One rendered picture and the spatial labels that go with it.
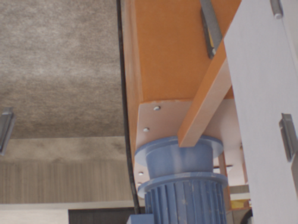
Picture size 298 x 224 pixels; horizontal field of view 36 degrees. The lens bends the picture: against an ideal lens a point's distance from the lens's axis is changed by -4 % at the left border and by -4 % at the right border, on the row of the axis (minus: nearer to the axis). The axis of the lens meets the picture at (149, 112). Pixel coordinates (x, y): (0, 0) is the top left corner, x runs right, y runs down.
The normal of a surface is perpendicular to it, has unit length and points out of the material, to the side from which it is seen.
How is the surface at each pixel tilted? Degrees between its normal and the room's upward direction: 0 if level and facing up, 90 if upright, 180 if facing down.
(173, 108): 0
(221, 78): 0
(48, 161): 90
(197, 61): 90
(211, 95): 0
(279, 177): 90
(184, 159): 83
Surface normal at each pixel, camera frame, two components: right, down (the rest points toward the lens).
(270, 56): -0.99, 0.03
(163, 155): -0.53, -0.19
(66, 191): 0.13, -0.41
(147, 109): 0.09, 0.91
